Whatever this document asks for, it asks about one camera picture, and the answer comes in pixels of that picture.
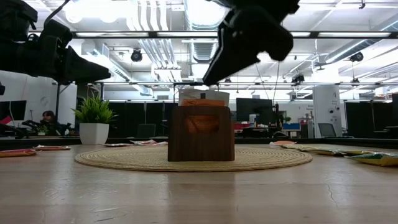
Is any black aluminium table frame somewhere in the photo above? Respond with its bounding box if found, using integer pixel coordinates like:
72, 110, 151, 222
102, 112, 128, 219
0, 136, 398, 149

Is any black support pole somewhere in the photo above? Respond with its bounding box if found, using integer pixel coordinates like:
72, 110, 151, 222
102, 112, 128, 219
55, 84, 62, 127

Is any black overhead crossbar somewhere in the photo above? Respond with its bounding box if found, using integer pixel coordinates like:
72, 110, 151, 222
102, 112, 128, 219
29, 30, 398, 40

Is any white pillar cabinet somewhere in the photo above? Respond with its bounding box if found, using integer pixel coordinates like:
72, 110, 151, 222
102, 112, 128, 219
312, 85, 342, 138

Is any round woven straw placemat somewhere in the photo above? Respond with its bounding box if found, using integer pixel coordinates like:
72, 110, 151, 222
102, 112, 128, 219
73, 144, 313, 173

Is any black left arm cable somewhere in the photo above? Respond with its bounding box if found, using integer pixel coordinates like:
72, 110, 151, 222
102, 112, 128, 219
42, 0, 72, 28

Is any thin black background rail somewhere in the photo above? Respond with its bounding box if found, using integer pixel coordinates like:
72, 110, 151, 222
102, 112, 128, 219
51, 80, 398, 87

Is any person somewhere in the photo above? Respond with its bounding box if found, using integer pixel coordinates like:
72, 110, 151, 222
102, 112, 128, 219
42, 110, 63, 136

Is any white ceiling air duct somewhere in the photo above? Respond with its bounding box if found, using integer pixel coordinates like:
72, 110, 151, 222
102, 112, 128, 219
183, 0, 224, 63

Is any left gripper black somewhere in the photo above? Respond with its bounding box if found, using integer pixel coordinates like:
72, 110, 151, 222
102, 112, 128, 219
30, 34, 112, 85

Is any round white pendant lamp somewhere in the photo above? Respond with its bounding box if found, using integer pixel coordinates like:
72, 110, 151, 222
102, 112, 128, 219
99, 2, 119, 24
64, 1, 84, 24

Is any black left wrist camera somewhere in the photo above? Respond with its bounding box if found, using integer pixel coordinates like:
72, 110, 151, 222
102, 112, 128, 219
40, 19, 75, 48

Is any black partition panel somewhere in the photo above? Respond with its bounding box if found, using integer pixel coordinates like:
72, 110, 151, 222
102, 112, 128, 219
107, 101, 170, 138
344, 93, 398, 139

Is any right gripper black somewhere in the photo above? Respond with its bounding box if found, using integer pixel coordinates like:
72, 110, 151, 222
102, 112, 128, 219
203, 6, 295, 86

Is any green plant in white pot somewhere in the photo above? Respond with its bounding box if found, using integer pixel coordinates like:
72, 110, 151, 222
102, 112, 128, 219
71, 93, 118, 146

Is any grey office chair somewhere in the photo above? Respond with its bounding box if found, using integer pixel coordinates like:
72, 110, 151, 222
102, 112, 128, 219
317, 123, 337, 138
136, 123, 157, 139

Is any brown wooden tea box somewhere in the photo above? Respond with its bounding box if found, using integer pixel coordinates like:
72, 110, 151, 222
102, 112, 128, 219
167, 105, 236, 162

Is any black computer monitor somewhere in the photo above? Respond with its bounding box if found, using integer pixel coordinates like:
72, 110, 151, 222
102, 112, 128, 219
0, 100, 27, 122
235, 97, 274, 126

